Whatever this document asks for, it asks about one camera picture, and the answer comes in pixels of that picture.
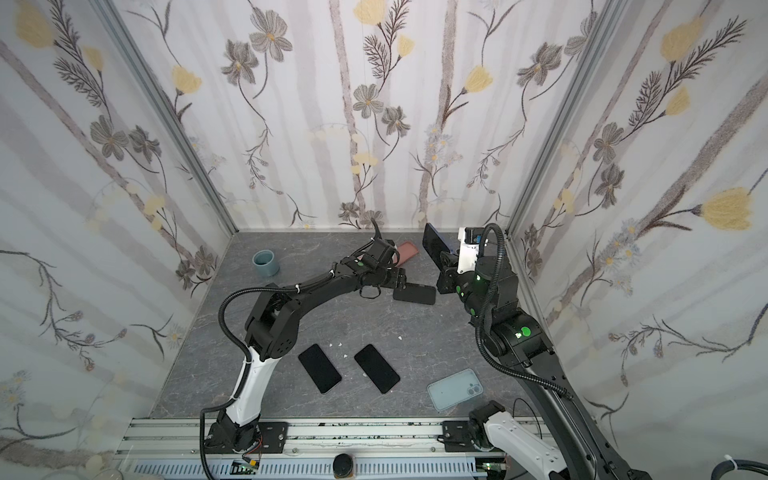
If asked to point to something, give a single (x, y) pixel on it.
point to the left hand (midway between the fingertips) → (397, 271)
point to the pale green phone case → (454, 389)
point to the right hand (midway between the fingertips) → (446, 249)
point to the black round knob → (343, 465)
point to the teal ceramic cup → (265, 264)
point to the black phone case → (416, 293)
